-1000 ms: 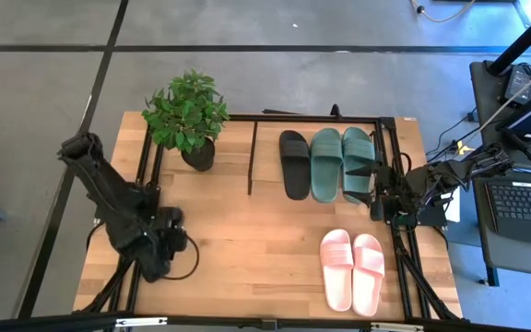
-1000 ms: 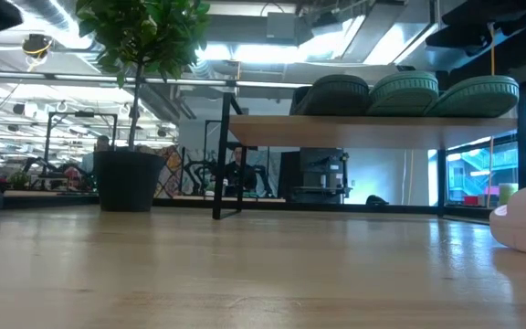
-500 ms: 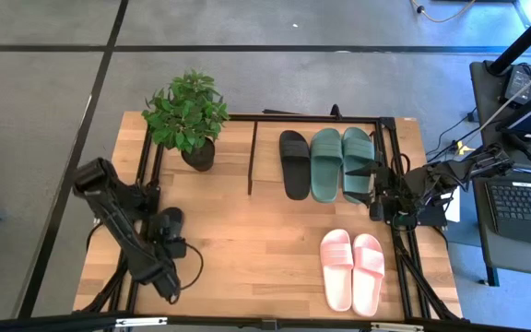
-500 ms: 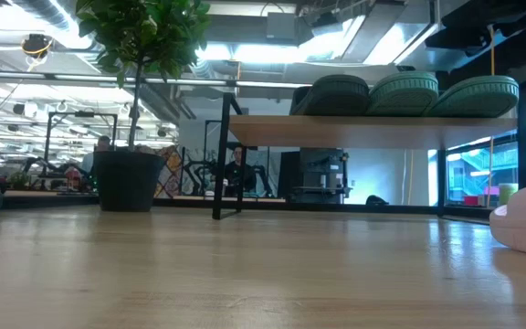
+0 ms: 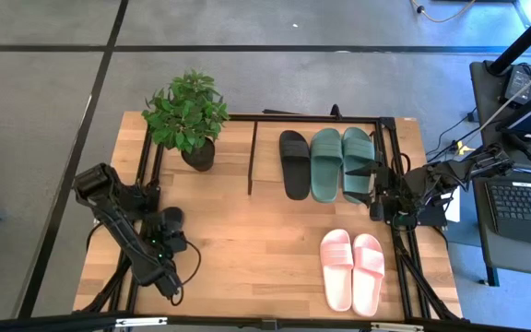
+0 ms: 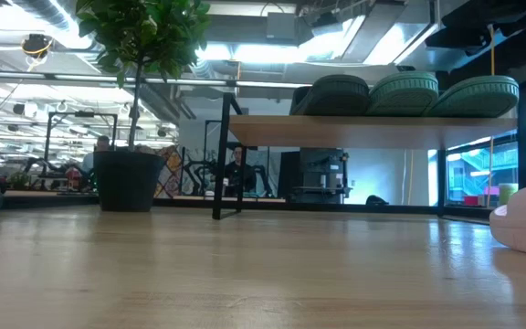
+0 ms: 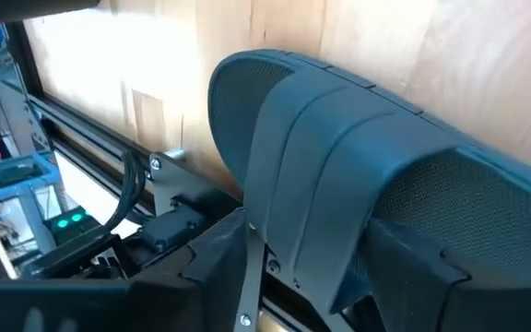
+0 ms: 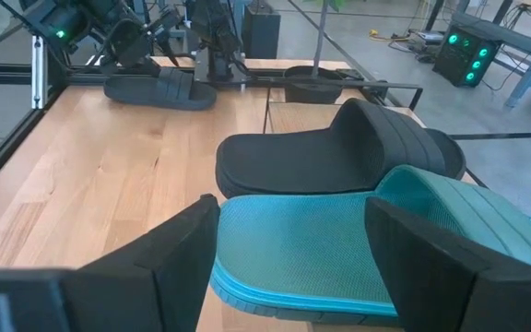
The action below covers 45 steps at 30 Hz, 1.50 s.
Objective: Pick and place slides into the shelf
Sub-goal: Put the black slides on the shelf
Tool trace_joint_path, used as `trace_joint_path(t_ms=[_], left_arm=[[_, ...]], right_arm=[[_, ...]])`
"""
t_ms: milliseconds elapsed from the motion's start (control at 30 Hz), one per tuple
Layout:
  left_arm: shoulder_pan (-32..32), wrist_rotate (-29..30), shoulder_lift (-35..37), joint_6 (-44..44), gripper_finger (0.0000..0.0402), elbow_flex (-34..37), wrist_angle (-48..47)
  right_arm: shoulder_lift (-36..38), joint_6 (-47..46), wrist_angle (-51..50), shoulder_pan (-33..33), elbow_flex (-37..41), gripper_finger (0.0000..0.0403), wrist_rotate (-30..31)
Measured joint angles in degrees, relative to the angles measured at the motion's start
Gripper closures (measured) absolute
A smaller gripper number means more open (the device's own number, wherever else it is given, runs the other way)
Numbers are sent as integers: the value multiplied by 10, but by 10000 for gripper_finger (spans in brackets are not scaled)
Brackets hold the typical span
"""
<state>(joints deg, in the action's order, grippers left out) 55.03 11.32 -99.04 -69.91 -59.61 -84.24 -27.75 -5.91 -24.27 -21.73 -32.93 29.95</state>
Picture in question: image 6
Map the green rubber slide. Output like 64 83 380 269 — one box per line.
366 70 440 117
426 75 520 119

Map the large silver ventilation duct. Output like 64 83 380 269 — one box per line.
394 0 526 72

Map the small red object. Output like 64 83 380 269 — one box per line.
64 166 84 191

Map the small green background plant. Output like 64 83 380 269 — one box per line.
9 171 32 191

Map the grey ceiling duct box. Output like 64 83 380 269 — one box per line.
266 12 299 42

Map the person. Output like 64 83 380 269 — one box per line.
81 134 111 175
223 144 258 196

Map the black ceiling device yellow cable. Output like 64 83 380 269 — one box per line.
20 34 54 60

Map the black equipment cabinet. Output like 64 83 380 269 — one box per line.
279 146 352 205

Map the black metal stand frame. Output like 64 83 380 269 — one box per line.
42 111 119 175

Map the long grey ceiling pipe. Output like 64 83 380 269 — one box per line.
0 69 310 90

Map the black metal rig frame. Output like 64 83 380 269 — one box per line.
2 195 492 219

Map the black plant pot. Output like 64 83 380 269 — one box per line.
92 150 167 213

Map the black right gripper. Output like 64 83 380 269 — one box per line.
425 0 526 52

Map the wooden shelf with black legs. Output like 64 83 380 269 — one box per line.
211 81 526 221

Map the green leafy artificial plant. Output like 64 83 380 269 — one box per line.
75 0 212 152

